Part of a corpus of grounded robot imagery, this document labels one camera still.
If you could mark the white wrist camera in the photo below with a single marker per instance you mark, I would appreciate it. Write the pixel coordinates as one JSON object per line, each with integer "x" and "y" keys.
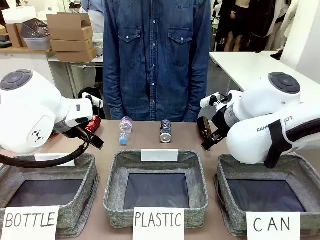
{"x": 207, "y": 101}
{"x": 87, "y": 96}

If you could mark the grey fabric can basket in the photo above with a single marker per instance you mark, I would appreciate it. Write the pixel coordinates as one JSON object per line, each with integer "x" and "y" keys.
{"x": 225, "y": 185}

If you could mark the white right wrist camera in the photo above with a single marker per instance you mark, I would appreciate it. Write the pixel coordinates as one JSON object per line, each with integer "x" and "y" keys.
{"x": 207, "y": 101}

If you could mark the bystander in dark coat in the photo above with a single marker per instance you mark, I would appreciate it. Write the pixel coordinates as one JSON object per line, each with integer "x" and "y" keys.
{"x": 267, "y": 22}

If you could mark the white background desk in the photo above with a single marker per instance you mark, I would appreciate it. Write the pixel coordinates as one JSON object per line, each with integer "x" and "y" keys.
{"x": 75, "y": 62}

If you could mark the white foam box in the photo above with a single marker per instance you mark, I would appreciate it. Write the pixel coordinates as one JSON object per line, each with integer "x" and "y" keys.
{"x": 17, "y": 13}

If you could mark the flat cardboard box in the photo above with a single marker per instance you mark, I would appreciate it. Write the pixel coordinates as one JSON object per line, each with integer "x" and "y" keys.
{"x": 75, "y": 56}
{"x": 72, "y": 45}

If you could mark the brown glass bottle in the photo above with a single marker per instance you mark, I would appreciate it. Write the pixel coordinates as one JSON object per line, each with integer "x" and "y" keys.
{"x": 204, "y": 127}

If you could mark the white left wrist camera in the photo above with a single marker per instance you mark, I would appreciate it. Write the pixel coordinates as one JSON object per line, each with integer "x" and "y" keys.
{"x": 87, "y": 96}

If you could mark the grey fabric bottle basket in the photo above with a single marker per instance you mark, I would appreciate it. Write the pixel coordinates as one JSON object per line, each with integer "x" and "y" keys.
{"x": 82, "y": 180}

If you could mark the bystander in light shirt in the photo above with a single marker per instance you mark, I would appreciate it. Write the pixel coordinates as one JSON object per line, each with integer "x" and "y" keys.
{"x": 93, "y": 15}

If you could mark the white BOTTLE paper sign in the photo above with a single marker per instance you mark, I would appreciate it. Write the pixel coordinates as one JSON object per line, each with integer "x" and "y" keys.
{"x": 30, "y": 222}

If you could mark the clear plastic storage bin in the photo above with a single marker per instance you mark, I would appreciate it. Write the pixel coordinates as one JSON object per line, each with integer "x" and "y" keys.
{"x": 37, "y": 37}

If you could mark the large open cardboard box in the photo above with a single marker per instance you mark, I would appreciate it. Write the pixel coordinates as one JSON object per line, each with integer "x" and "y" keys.
{"x": 70, "y": 27}

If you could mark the red crushed drink can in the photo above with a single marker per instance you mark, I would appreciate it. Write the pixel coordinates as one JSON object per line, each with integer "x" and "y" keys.
{"x": 94, "y": 123}

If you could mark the person's right forearm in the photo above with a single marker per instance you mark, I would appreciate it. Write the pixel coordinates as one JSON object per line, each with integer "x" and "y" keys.
{"x": 112, "y": 95}

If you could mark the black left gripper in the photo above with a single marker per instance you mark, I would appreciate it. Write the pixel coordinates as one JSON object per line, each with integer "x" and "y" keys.
{"x": 93, "y": 143}

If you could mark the clear plastic water bottle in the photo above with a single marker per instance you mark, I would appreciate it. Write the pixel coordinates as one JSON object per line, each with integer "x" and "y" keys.
{"x": 125, "y": 130}

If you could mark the white CAN paper sign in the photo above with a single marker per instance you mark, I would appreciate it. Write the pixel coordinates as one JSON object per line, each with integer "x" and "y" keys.
{"x": 272, "y": 225}

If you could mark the white PLASTIC paper sign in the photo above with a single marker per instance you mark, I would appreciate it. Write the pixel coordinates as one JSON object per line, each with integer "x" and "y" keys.
{"x": 159, "y": 155}
{"x": 158, "y": 222}

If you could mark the bystander in black skirt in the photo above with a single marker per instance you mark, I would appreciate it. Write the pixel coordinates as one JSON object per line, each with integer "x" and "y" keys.
{"x": 233, "y": 25}

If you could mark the grey fabric plastic basket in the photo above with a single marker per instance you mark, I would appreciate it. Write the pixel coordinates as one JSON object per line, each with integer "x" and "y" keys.
{"x": 115, "y": 180}

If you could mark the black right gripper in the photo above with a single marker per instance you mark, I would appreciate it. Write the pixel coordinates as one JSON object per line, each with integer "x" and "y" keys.
{"x": 221, "y": 122}

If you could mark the small cardboard box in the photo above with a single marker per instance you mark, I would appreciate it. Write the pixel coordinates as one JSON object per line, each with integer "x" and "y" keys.
{"x": 15, "y": 35}

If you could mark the white side table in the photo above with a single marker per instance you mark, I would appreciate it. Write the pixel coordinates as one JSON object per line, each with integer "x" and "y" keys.
{"x": 250, "y": 65}

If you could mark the person's left forearm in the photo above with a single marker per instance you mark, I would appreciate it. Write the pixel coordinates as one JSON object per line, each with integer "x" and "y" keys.
{"x": 198, "y": 95}

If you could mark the black drink can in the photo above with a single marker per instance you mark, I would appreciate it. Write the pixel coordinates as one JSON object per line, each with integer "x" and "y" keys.
{"x": 165, "y": 131}

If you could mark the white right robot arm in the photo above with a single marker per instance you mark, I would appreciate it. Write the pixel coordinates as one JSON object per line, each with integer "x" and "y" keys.
{"x": 255, "y": 140}

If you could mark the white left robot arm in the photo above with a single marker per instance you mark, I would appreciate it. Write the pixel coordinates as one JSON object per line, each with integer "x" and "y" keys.
{"x": 25, "y": 112}

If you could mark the person in denim shirt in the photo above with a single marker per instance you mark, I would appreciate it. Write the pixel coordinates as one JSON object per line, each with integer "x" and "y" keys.
{"x": 156, "y": 62}

